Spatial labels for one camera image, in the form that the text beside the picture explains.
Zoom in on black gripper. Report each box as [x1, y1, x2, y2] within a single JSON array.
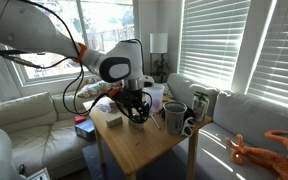
[[116, 88, 150, 122]]

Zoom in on translucent plastic cup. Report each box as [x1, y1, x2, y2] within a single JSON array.
[[143, 83, 166, 114]]

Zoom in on wooden table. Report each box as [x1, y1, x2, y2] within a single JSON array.
[[82, 94, 214, 180]]

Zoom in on steel tumbler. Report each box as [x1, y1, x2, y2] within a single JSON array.
[[162, 101, 188, 136]]

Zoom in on floral pillow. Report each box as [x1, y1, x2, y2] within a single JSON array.
[[77, 78, 123, 99]]

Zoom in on dark house plant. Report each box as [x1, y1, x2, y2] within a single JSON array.
[[151, 53, 171, 84]]

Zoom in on black round object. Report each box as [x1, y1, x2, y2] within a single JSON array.
[[183, 105, 196, 122]]

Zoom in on white sunglasses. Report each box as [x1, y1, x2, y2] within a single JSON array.
[[181, 116, 197, 138]]

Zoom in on blue box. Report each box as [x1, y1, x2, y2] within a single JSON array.
[[74, 118, 97, 142]]

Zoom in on dark rug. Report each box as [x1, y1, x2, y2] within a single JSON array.
[[82, 141, 198, 180]]

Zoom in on red box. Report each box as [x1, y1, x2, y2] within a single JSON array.
[[73, 114, 88, 126]]

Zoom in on clear pouch with green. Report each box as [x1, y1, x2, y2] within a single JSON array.
[[191, 91, 210, 123]]

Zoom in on white floor lamp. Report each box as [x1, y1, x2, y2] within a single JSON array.
[[149, 32, 169, 84]]

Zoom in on large glass window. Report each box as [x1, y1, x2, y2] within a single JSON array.
[[13, 0, 136, 85]]

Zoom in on white window blind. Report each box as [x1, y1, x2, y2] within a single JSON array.
[[178, 0, 252, 91], [246, 0, 288, 112]]

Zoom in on grey fabric sofa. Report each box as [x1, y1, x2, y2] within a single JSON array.
[[166, 72, 288, 180]]

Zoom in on white leather sofa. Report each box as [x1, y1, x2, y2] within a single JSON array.
[[0, 91, 100, 180]]

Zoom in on orange octopus plush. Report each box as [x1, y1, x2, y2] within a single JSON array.
[[225, 129, 288, 180]]

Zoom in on orange wrist strap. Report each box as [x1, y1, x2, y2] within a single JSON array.
[[107, 87, 122, 100]]

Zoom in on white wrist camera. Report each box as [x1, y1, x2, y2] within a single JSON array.
[[140, 75, 156, 89]]

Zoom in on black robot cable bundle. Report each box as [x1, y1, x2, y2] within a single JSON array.
[[17, 0, 152, 125]]

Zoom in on orange forearm strap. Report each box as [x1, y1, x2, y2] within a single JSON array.
[[75, 42, 88, 64]]

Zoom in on aluminium frame board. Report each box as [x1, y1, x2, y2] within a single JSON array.
[[26, 167, 52, 180]]

